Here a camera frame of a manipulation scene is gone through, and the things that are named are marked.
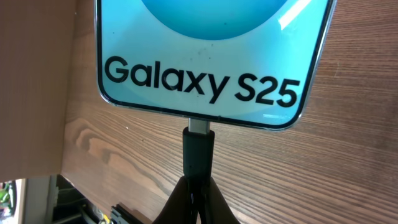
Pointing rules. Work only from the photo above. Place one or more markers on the Galaxy S25 smartphone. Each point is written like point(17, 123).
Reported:
point(246, 63)

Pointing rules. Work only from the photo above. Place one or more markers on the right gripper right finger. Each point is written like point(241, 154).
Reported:
point(216, 209)

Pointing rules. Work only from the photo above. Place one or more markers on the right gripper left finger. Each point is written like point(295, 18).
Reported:
point(178, 208)

